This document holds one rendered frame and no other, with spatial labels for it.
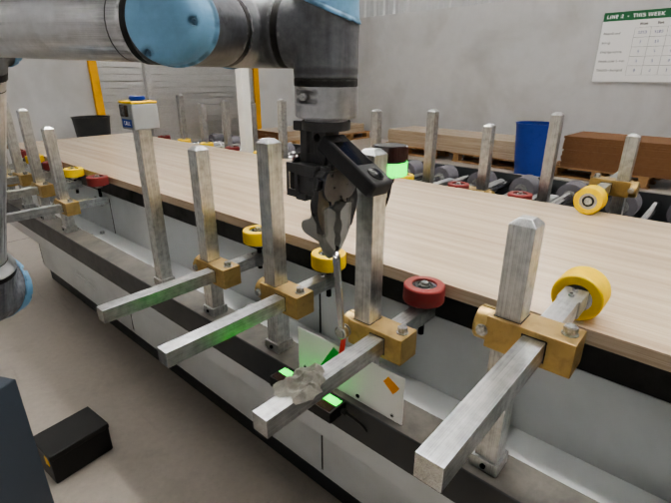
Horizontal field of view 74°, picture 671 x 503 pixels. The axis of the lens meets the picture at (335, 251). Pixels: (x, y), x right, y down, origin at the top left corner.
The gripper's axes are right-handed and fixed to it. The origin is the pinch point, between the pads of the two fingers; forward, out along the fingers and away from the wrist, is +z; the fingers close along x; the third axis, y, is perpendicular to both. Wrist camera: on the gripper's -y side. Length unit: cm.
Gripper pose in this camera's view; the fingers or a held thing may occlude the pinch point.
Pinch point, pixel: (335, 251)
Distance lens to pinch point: 71.3
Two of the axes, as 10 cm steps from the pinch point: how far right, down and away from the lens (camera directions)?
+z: -0.1, 9.3, 3.7
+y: -7.5, -2.5, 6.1
